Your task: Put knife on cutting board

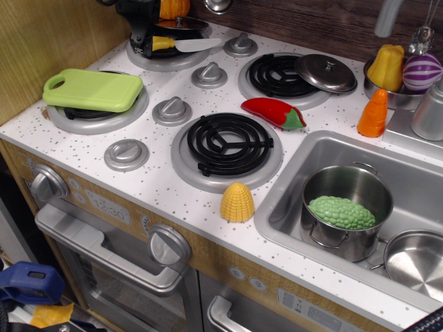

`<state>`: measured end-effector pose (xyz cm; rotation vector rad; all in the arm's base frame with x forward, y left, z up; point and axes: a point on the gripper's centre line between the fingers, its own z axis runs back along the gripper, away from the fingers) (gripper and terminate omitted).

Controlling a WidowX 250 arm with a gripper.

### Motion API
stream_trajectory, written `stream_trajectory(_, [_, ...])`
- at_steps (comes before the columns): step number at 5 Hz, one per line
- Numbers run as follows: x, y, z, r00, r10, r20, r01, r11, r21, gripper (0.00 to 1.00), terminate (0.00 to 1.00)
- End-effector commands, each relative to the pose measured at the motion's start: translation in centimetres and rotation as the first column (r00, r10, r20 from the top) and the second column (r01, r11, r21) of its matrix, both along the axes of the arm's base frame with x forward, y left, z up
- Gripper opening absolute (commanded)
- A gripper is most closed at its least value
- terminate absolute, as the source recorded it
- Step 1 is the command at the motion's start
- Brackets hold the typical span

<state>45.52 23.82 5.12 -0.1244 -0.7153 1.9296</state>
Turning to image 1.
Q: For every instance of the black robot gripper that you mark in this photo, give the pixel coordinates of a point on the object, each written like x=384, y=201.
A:
x=142, y=17

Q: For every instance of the yellow handled toy knife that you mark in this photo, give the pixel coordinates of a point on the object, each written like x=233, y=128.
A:
x=184, y=45

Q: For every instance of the green plastic cutting board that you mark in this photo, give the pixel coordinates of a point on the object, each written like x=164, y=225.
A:
x=92, y=90

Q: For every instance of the orange toy pumpkin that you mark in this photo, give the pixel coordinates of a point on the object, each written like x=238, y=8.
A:
x=171, y=9

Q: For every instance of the dark round pan lid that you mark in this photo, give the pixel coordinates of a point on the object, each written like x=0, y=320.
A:
x=182, y=23

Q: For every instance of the grey stove knob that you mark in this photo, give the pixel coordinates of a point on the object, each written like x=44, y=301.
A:
x=126, y=155
x=241, y=46
x=172, y=112
x=210, y=76

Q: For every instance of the steel ladle bowl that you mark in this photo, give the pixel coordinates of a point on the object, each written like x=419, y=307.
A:
x=218, y=7

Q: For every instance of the front right black burner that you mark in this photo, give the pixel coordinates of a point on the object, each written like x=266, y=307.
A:
x=214, y=151

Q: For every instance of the black burner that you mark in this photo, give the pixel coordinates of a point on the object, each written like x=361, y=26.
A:
x=274, y=76
x=214, y=151

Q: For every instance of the back right black burner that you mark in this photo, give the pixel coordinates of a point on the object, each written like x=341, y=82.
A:
x=274, y=76

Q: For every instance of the red toy chili pepper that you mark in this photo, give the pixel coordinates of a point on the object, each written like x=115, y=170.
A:
x=277, y=112

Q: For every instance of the left grey oven dial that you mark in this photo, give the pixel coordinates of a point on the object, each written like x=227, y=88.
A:
x=47, y=184

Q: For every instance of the grey oven dial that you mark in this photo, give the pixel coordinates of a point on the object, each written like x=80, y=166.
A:
x=47, y=184
x=166, y=246

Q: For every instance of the steel pot lid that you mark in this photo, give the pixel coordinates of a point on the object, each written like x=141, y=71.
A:
x=326, y=73

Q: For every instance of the yellow toy corn piece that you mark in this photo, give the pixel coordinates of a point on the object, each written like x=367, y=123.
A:
x=237, y=203

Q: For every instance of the grey metal sink basin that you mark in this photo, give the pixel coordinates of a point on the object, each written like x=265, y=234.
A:
x=416, y=189

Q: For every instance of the right grey oven dial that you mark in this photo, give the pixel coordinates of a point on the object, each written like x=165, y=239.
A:
x=166, y=246

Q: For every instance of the orange toy carrot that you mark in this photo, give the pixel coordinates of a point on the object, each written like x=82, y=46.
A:
x=373, y=119

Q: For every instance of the yellow toy bell pepper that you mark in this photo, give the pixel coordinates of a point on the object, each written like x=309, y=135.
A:
x=386, y=71

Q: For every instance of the green bumpy toy gourd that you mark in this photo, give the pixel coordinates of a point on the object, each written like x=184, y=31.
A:
x=342, y=213

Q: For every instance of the blue plastic clamp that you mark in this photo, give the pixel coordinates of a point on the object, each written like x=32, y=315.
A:
x=31, y=283

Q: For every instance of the small steel bowl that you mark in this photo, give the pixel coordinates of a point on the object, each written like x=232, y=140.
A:
x=402, y=99

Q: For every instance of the purple striped toy onion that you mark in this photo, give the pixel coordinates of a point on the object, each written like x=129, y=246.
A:
x=420, y=72

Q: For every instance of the grey metal canister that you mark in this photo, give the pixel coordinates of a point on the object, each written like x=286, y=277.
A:
x=427, y=119

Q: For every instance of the steel pan in sink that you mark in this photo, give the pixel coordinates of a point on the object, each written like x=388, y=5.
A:
x=413, y=258

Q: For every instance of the grey oven door handle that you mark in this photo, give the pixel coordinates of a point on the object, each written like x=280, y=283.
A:
x=88, y=241

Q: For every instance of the steel pot with handles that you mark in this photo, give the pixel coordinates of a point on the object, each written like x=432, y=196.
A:
x=358, y=182

